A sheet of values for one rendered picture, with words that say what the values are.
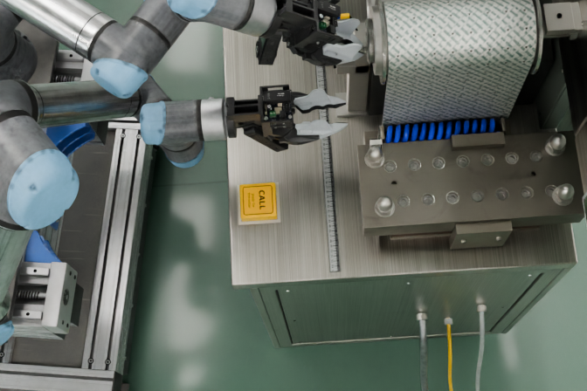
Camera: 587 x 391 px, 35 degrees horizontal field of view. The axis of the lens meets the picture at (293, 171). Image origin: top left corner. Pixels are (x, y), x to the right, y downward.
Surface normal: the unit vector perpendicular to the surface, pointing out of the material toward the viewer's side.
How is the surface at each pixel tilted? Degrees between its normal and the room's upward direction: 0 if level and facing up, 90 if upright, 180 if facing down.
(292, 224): 0
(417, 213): 0
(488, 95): 90
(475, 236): 90
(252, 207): 0
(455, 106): 90
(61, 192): 84
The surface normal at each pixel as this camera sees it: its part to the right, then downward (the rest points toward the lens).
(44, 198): 0.69, 0.62
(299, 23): 0.05, 0.94
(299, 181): -0.04, -0.33
